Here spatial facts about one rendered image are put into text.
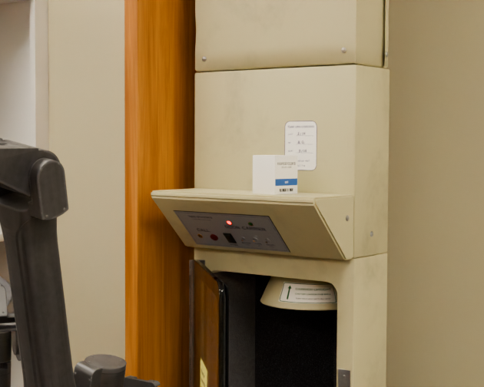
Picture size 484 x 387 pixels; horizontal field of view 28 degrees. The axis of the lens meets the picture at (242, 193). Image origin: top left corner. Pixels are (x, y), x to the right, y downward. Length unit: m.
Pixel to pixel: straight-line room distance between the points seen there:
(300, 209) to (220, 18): 0.40
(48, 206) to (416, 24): 1.02
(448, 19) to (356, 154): 0.50
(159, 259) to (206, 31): 0.40
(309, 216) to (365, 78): 0.24
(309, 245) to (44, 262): 0.47
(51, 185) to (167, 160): 0.60
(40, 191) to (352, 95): 0.58
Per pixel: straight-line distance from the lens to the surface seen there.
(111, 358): 1.36
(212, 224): 1.56
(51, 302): 1.21
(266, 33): 1.59
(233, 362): 1.75
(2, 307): 1.55
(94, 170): 2.45
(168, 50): 1.71
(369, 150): 1.53
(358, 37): 1.51
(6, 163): 1.10
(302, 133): 1.54
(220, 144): 1.64
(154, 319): 1.70
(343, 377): 1.54
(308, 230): 1.46
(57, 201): 1.14
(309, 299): 1.59
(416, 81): 1.93
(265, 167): 1.48
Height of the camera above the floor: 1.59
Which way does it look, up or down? 3 degrees down
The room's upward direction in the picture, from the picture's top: straight up
